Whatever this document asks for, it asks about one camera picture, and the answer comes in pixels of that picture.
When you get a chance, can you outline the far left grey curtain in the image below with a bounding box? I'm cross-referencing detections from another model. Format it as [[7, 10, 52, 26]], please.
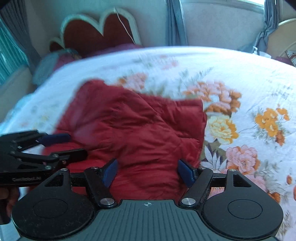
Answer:
[[1, 1, 41, 84]]

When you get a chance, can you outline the blue-grey curtain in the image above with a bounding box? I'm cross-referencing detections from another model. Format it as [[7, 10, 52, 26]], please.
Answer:
[[239, 0, 280, 55], [166, 0, 188, 46]]

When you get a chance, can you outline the window with white frame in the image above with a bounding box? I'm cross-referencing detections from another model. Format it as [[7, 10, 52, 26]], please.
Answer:
[[227, 0, 265, 13]]

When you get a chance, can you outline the cream round headboard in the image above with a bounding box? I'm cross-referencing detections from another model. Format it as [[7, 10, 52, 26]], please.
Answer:
[[266, 18, 296, 59]]

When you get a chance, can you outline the embroidered white pillow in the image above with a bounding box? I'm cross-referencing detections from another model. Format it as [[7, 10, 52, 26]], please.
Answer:
[[285, 50, 296, 67]]

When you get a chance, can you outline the white floral bed quilt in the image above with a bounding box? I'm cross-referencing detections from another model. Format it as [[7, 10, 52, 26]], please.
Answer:
[[1, 47, 295, 240]]

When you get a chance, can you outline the red quilted down jacket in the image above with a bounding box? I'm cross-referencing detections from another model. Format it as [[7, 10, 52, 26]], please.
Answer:
[[43, 80, 207, 201]]

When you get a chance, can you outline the white hanging cable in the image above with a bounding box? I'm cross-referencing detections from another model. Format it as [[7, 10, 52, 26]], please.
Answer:
[[113, 6, 137, 45]]

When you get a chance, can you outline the right blue-grey curtain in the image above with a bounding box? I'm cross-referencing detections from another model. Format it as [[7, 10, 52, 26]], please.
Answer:
[[239, 0, 280, 55]]

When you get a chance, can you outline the red heart-shaped headboard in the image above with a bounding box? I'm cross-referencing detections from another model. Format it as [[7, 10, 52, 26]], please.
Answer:
[[49, 8, 142, 57]]

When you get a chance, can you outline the left hand holding gripper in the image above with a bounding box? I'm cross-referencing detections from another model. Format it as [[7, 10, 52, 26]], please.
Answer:
[[0, 187, 20, 217]]

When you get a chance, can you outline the left blue-grey curtain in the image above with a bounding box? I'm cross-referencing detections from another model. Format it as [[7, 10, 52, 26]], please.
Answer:
[[166, 0, 188, 46]]

